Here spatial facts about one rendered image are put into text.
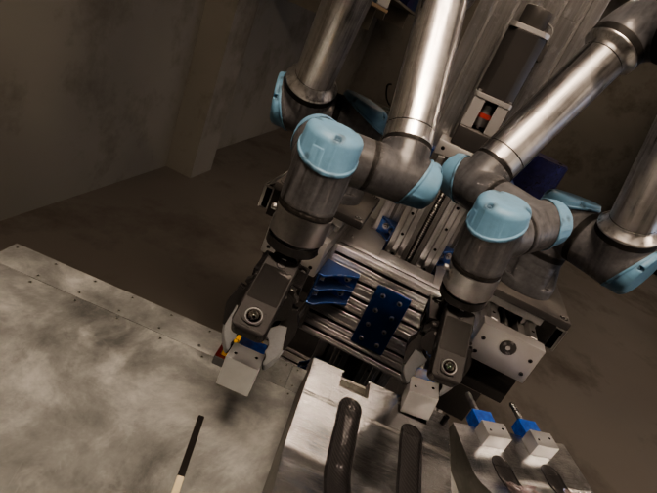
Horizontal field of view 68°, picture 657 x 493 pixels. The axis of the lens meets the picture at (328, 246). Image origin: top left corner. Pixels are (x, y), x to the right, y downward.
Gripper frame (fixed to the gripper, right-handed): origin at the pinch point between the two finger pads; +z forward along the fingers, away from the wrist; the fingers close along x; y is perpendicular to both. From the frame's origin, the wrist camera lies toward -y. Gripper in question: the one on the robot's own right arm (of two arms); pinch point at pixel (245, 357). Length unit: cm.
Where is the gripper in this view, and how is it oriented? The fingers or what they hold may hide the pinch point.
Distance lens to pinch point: 73.5
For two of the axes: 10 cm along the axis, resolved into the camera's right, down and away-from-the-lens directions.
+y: 1.7, -3.9, 9.1
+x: -9.2, -4.0, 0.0
